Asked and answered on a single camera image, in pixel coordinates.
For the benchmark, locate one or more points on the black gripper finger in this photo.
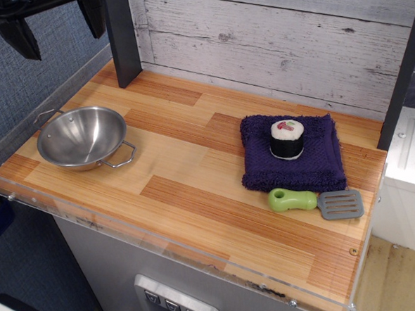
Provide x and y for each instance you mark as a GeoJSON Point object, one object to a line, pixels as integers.
{"type": "Point", "coordinates": [20, 37]}
{"type": "Point", "coordinates": [94, 15]}

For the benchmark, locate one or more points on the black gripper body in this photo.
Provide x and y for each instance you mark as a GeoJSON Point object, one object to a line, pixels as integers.
{"type": "Point", "coordinates": [20, 9]}

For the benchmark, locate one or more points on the small stainless steel pot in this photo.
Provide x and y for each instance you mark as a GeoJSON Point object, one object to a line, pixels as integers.
{"type": "Point", "coordinates": [84, 138]}

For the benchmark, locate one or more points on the purple cloth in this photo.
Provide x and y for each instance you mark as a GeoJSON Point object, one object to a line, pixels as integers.
{"type": "Point", "coordinates": [319, 167]}

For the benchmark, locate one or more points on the clear acrylic front guard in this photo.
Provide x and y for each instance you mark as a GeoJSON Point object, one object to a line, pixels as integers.
{"type": "Point", "coordinates": [203, 217]}

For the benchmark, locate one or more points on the toy sushi roll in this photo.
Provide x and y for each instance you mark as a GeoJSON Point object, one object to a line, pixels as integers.
{"type": "Point", "coordinates": [287, 139]}

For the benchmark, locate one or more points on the grey toy fridge cabinet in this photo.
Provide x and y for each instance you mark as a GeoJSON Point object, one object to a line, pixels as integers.
{"type": "Point", "coordinates": [125, 277]}

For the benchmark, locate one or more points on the silver dispenser button panel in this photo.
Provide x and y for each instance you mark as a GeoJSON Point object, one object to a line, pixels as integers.
{"type": "Point", "coordinates": [155, 296]}

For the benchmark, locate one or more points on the dark grey left post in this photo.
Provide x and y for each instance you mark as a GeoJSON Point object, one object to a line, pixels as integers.
{"type": "Point", "coordinates": [123, 43]}

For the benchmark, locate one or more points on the dark grey post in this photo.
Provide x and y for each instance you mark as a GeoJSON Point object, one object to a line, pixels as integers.
{"type": "Point", "coordinates": [399, 93]}
{"type": "Point", "coordinates": [123, 43]}

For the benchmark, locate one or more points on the green handled grey toy spatula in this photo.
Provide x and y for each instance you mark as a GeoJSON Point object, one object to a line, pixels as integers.
{"type": "Point", "coordinates": [333, 205]}

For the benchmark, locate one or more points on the dark grey right post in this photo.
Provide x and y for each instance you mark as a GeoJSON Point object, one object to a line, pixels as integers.
{"type": "Point", "coordinates": [399, 93]}

